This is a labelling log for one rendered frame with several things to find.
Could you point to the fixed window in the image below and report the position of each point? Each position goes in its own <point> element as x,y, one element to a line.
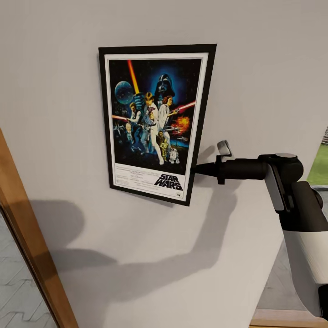
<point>279,305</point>

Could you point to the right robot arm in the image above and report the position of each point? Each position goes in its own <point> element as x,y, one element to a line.
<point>304,226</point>

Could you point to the door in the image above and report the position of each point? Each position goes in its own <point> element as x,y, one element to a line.
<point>31,293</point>

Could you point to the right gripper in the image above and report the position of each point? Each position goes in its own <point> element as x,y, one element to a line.
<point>231,169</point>

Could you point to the poster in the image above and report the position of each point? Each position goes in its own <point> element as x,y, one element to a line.
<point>154,104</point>

